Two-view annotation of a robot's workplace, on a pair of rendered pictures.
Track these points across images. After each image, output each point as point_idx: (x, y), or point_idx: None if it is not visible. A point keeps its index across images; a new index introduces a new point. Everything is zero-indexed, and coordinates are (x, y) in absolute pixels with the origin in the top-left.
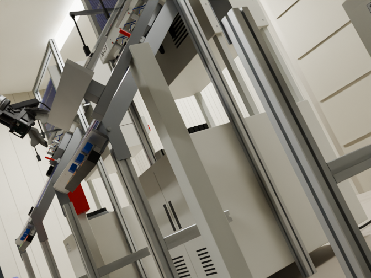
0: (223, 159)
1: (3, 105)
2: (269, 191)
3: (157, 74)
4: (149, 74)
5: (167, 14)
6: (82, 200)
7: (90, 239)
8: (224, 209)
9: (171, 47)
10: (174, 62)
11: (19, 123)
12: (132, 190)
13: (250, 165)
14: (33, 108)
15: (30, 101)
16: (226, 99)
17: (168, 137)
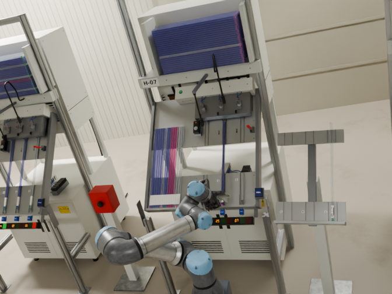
0: (275, 197)
1: (212, 196)
2: None
3: (321, 193)
4: (320, 195)
5: (259, 106)
6: (116, 199)
7: (118, 226)
8: (277, 227)
9: None
10: None
11: (217, 205)
12: (273, 237)
13: (279, 196)
14: (219, 192)
15: (208, 183)
16: (278, 161)
17: (323, 225)
